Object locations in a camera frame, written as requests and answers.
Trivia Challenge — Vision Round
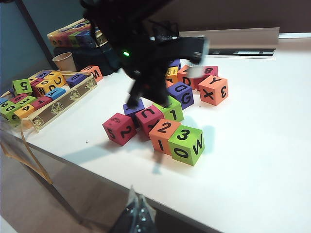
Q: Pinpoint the purple foam block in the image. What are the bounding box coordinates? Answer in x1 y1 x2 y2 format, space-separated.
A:
122 98 146 129
169 58 182 71

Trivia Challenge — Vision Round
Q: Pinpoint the orange foam block letter N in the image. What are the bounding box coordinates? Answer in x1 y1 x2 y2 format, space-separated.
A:
80 65 104 83

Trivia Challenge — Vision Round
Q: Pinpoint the purple foam block D G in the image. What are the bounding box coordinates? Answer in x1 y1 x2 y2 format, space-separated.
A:
166 81 195 110

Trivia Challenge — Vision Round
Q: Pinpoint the yellow foam block digit 6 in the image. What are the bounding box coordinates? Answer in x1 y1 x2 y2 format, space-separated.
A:
13 104 37 119

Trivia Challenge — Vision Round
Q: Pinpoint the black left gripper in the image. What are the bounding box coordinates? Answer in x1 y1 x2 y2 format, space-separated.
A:
109 31 180 109

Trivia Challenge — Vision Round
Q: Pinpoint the green foam block digit 5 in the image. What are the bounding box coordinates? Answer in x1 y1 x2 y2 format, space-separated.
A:
12 79 34 97

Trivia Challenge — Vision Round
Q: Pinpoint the orange foam block letter D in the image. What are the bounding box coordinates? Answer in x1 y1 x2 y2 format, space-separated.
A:
176 64 199 90

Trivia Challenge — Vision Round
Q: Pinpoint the brown paper cup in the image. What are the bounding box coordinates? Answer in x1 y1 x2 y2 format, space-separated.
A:
52 52 75 73

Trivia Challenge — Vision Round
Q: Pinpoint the yellow foam block letter C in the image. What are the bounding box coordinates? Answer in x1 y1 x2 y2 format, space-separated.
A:
47 71 68 89

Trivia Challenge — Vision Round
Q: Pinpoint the green foam block digit 3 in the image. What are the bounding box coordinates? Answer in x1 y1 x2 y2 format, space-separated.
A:
17 95 38 107

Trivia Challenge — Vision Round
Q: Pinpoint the pink foam block digit 6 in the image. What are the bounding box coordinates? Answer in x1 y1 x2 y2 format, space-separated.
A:
9 93 29 104

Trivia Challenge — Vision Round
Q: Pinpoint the packaged foam block set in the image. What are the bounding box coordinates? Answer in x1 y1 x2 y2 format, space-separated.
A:
47 19 109 49

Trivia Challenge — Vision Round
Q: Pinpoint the yellow foam block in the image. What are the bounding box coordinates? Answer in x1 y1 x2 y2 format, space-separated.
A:
165 67 180 84

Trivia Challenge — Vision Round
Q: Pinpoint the pink foam block 5 2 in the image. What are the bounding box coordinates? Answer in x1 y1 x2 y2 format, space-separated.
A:
102 112 137 147

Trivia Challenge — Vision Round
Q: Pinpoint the orange foam block 2 I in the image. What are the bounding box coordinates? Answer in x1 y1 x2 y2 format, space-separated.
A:
148 118 182 156

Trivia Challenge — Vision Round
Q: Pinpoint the pink foam block letter T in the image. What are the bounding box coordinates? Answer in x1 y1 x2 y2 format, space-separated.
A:
30 96 53 109

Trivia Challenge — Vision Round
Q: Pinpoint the green foam block 3 O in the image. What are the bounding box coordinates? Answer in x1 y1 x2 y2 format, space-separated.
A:
167 124 206 167

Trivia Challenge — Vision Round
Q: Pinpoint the beige bag strap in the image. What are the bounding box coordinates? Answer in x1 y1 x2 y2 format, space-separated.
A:
0 118 53 185

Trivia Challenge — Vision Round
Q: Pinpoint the green foam block letter D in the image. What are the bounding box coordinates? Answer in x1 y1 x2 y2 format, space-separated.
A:
0 100 21 122

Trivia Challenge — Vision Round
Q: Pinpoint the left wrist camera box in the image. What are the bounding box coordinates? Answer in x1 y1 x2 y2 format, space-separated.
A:
174 35 211 78

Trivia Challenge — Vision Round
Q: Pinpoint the orange foam block Y X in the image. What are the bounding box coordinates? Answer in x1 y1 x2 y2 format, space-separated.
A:
198 75 229 107

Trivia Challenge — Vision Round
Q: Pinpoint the purple foam block digit 8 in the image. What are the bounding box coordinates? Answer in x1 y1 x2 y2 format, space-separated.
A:
35 70 52 80

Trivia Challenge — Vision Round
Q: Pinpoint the blue foam block letter Y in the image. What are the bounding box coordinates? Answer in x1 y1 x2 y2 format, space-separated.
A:
45 87 67 100

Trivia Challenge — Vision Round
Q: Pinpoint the green foam block digit 1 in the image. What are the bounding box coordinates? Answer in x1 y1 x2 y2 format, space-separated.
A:
152 96 185 123

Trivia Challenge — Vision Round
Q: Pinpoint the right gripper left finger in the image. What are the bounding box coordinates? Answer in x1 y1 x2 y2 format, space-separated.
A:
109 185 140 233

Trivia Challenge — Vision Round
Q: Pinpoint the black and white flat strip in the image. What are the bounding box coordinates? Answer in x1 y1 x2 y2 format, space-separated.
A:
207 48 277 60

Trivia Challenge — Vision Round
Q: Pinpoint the pink foam block bug X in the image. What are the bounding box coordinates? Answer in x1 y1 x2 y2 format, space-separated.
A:
135 108 165 141

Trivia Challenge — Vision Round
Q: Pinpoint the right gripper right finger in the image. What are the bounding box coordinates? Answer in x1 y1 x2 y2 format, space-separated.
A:
135 193 158 233

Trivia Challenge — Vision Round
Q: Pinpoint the beige printed block bag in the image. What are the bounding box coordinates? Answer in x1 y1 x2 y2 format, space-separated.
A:
0 69 98 133

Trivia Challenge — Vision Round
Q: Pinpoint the purple foam block letter O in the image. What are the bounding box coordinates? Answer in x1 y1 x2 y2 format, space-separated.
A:
66 73 89 88

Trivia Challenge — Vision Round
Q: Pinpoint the pink foam block digit 8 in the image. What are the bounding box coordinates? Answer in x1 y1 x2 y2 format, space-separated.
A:
193 65 219 90

